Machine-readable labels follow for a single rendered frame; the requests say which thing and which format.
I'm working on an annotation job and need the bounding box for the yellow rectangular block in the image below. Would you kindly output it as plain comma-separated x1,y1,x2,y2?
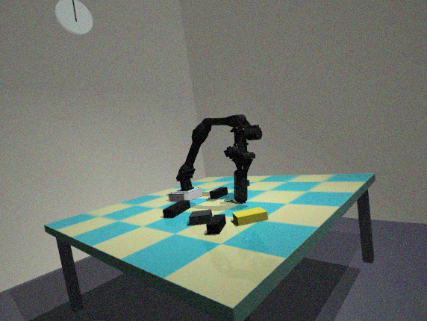
233,207,269,226

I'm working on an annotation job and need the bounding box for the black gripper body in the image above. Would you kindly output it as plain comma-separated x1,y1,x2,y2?
229,141,255,160

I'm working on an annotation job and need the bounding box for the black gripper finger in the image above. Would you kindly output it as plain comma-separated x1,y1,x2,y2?
232,159,243,169
239,159,253,175

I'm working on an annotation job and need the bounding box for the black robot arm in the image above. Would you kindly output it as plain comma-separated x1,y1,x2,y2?
176,114,262,191

